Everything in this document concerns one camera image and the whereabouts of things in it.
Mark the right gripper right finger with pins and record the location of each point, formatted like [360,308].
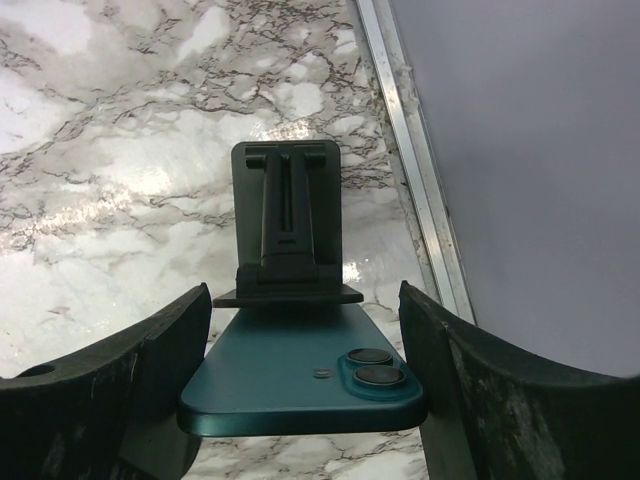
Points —
[496,411]

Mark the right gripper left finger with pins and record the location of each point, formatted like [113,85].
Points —
[109,410]

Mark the teal-backed phone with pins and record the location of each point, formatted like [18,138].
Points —
[298,370]

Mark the black folding phone stand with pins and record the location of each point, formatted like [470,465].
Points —
[288,217]

